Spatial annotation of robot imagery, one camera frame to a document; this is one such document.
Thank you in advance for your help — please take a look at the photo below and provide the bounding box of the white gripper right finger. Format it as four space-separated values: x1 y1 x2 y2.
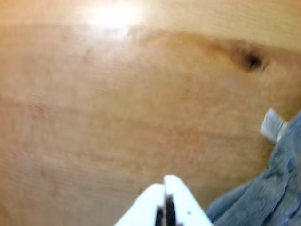
163 174 214 226

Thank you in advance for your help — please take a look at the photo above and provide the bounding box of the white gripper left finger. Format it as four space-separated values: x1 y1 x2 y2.
114 183 167 226

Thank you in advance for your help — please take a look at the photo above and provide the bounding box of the grey terry cloth towel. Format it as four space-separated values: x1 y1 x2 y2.
206 107 301 226

